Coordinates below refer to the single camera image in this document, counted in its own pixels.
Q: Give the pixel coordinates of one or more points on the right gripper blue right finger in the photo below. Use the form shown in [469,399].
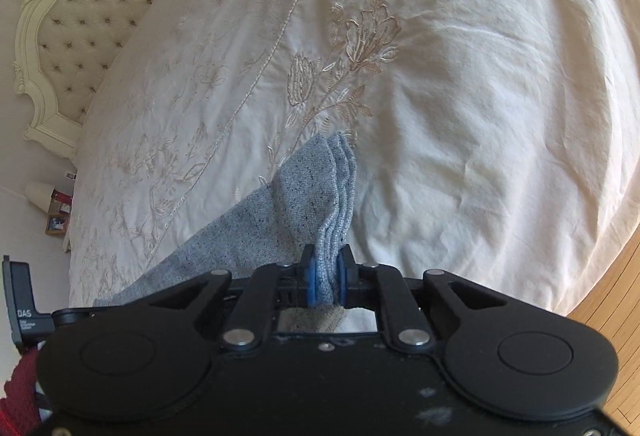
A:
[347,276]

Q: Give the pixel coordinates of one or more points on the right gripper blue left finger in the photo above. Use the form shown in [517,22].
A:
[307,277]

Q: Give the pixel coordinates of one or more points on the grey speckled pants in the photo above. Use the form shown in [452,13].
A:
[309,201]

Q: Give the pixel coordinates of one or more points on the red sleeve forearm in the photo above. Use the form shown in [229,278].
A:
[19,413]

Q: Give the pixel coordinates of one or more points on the cream embroidered bedspread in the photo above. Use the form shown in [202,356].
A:
[498,139]

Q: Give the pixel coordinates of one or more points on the cream tufted headboard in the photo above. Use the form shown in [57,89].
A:
[63,49]

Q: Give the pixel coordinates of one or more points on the wooden picture frame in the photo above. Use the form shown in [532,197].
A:
[57,224]

